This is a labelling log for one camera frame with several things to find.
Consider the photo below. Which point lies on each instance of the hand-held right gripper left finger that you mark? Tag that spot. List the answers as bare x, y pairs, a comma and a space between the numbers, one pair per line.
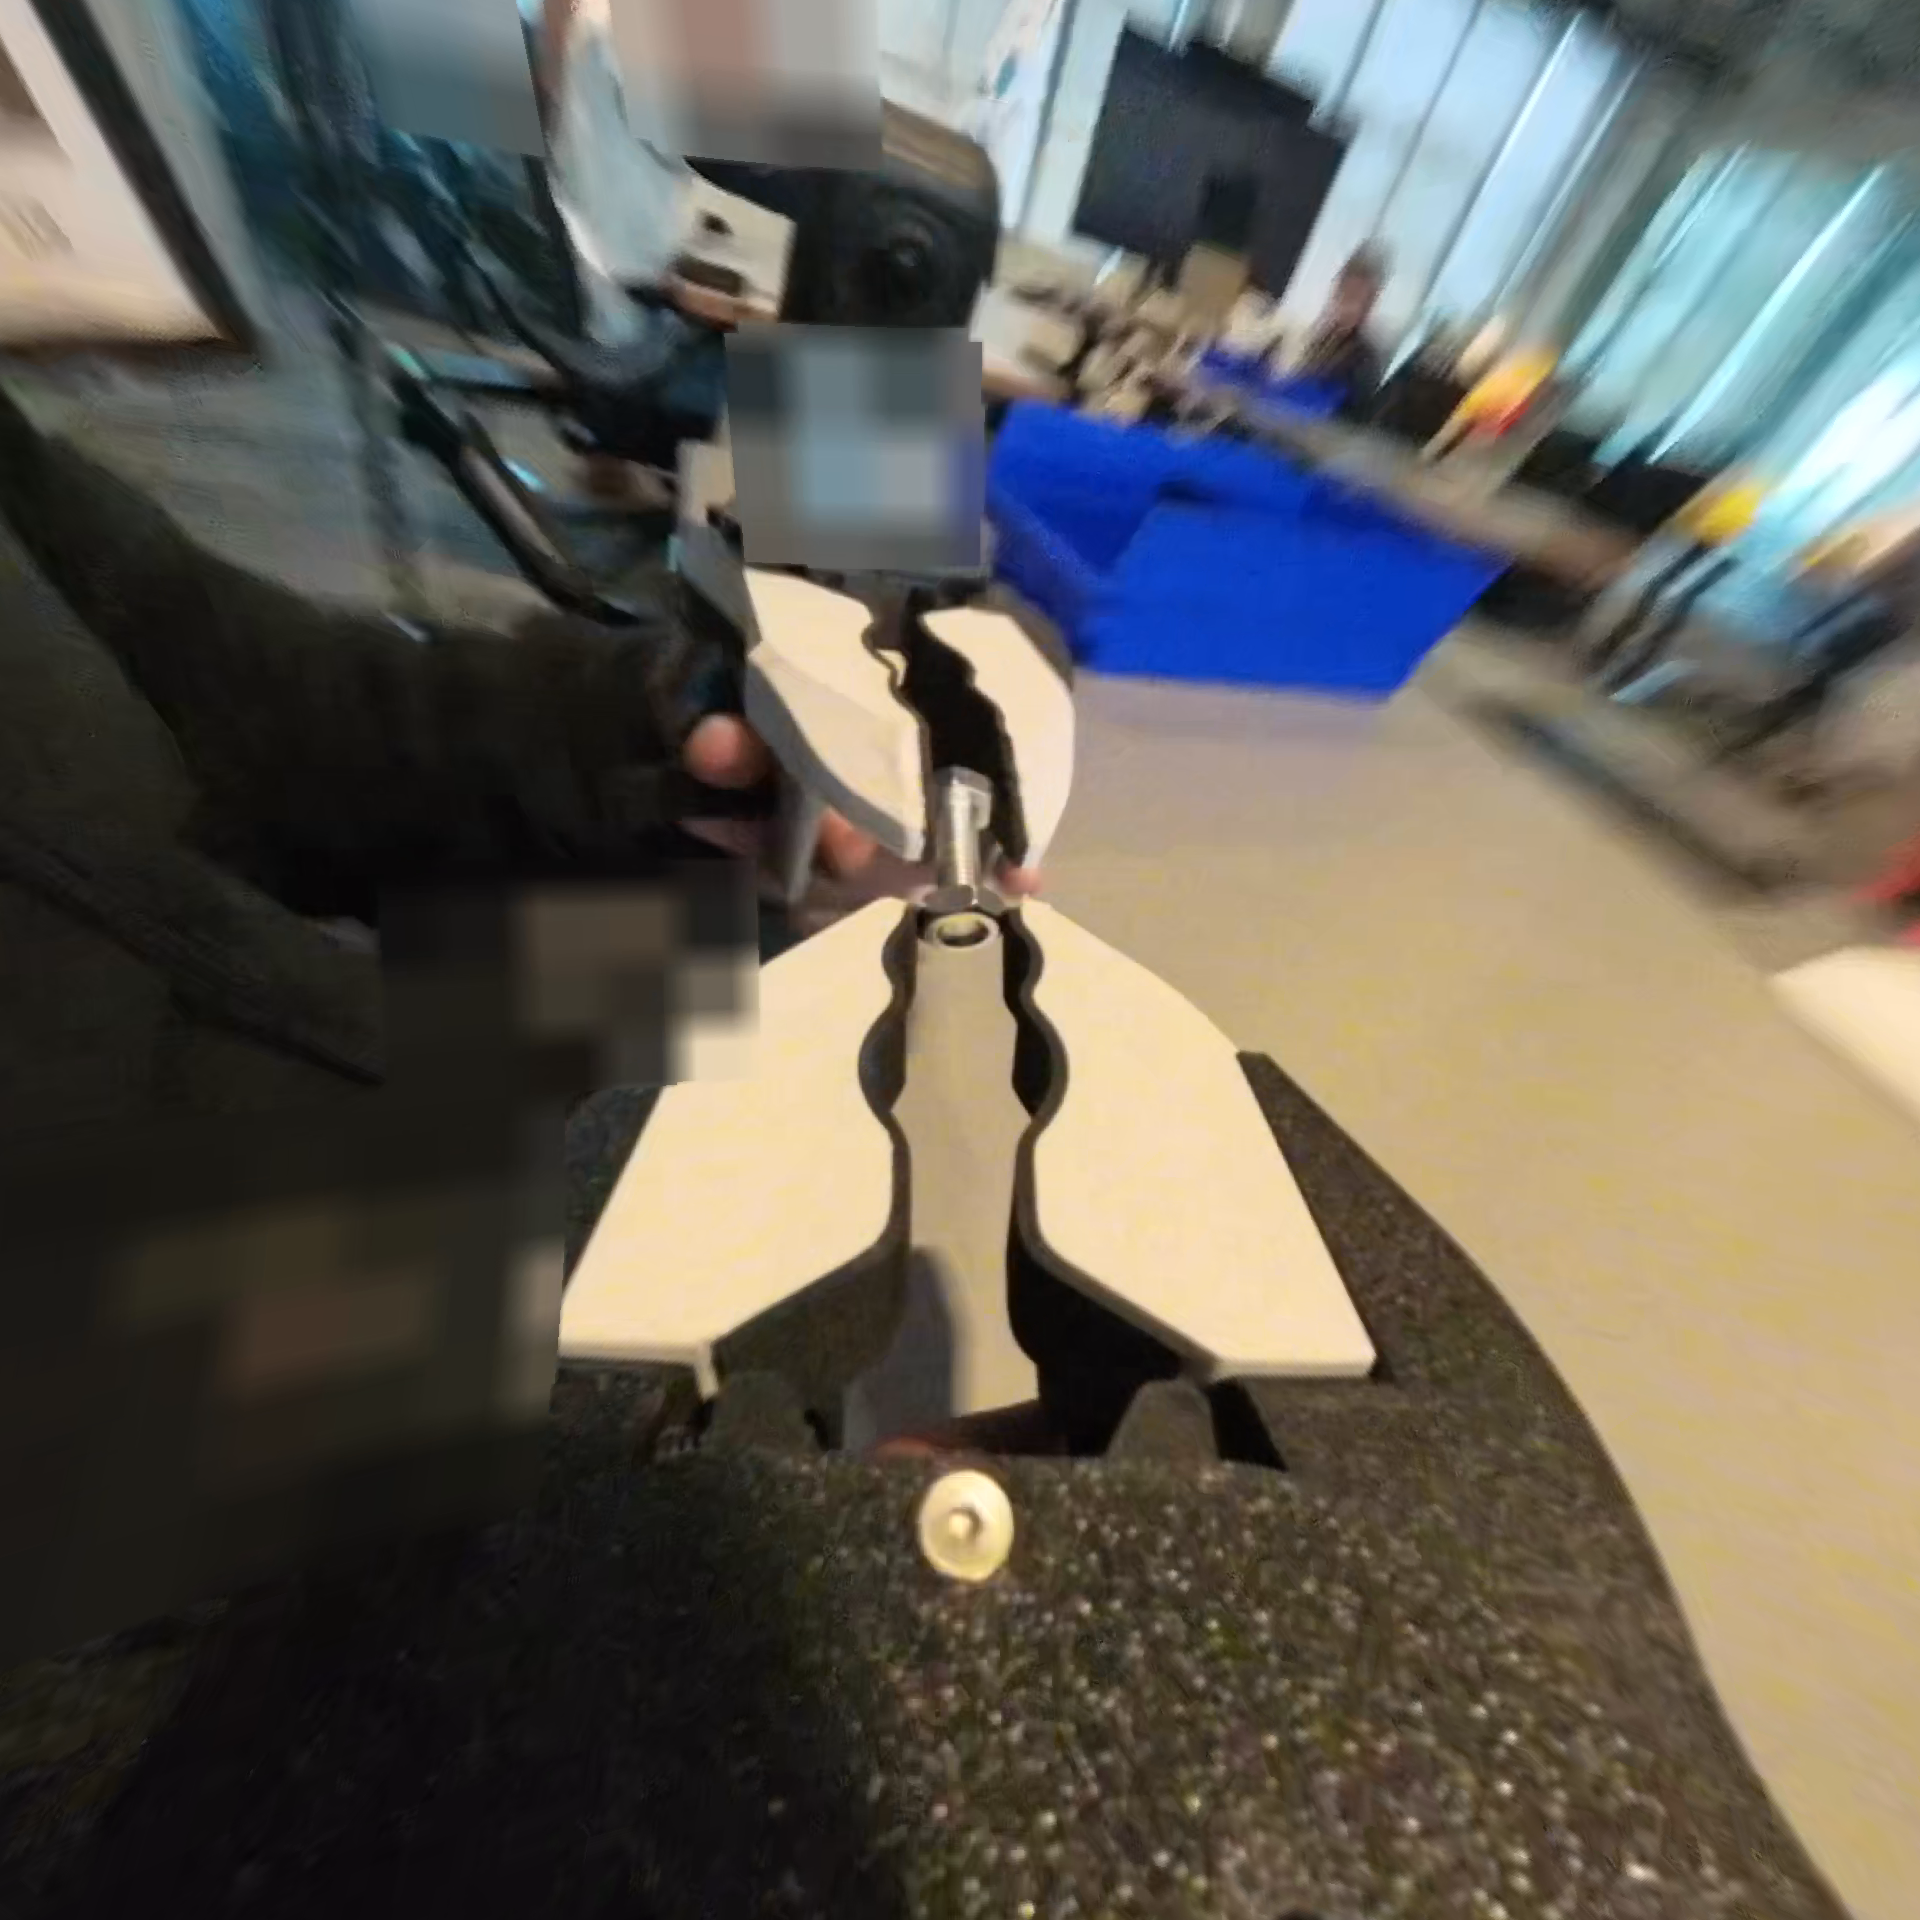
750, 1186

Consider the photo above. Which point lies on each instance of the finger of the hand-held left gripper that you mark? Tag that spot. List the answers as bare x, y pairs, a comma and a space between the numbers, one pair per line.
827, 691
1027, 737

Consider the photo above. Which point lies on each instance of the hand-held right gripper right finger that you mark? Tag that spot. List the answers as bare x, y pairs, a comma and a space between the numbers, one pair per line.
1186, 1186

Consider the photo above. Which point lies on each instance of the steel bolt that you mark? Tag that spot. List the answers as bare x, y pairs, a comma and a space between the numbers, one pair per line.
961, 827

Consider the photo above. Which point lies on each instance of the blue plastic bin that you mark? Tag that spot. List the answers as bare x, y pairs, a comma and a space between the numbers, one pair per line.
1260, 587

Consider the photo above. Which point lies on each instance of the person's left forearm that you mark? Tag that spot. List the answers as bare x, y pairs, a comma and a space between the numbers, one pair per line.
361, 721

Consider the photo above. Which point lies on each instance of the person's left hand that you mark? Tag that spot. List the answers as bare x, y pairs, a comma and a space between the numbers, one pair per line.
731, 756

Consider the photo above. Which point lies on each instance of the black computer monitor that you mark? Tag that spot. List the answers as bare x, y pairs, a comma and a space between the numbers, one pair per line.
1201, 151

